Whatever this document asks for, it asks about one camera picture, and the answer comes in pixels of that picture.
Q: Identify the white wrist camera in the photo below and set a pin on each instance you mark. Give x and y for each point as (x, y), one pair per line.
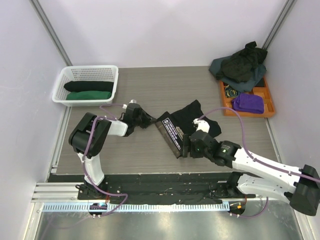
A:
(133, 101)
(201, 125)

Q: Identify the left aluminium corner post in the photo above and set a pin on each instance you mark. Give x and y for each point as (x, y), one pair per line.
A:
(50, 31)

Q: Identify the white slotted cable duct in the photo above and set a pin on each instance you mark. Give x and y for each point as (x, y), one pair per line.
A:
(100, 207)

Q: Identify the black t shirt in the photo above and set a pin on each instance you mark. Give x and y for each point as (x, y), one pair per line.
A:
(82, 86)
(172, 126)

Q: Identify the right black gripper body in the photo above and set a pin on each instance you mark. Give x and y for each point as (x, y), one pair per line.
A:
(186, 145)

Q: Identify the white plastic basket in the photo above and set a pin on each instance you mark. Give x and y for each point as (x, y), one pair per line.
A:
(101, 73)

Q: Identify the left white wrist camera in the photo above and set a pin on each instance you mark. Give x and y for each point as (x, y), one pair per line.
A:
(133, 101)

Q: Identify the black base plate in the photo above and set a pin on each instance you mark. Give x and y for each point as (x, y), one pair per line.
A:
(157, 188)

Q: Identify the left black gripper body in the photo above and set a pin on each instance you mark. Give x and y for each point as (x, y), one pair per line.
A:
(138, 121)

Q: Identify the orange compartment tray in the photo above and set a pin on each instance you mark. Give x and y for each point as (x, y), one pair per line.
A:
(262, 91)

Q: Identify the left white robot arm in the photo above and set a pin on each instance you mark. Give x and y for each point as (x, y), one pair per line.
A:
(88, 138)

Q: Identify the dark green crumpled shirt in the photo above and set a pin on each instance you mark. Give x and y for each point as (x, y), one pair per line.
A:
(240, 66)

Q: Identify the blue yellow patterned cloth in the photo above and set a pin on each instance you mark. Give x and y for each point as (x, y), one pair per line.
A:
(230, 92)

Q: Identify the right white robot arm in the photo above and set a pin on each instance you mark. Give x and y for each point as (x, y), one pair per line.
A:
(255, 175)

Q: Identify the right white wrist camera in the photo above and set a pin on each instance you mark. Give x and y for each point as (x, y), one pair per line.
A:
(201, 125)

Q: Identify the aluminium corner post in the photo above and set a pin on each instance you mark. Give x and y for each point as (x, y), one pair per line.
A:
(50, 31)
(280, 20)

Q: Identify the right aluminium corner post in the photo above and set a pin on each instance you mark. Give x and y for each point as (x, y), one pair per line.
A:
(280, 20)

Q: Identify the rolled green t shirt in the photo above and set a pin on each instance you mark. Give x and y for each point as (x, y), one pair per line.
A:
(88, 95)

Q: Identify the rolled black t shirt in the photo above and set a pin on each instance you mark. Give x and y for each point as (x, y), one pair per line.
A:
(82, 86)

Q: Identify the purple folded cloth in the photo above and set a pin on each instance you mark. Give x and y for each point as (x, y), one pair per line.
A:
(248, 103)

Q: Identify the grey blue shirt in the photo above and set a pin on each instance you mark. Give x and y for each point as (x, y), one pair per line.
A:
(256, 80)

